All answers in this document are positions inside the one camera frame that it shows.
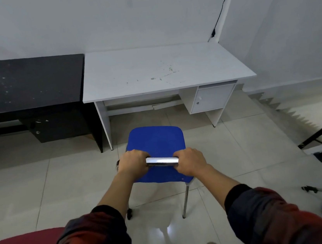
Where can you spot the person's right hand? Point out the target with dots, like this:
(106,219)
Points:
(191,163)

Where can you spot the person's left hand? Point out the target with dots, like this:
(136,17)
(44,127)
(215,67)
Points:
(132,165)

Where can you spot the person's left forearm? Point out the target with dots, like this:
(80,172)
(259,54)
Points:
(114,196)

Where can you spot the person's right forearm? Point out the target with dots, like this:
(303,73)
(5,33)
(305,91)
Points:
(215,181)

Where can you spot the white table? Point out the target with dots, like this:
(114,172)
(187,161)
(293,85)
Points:
(142,67)

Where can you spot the black table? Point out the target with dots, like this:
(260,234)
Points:
(27,81)

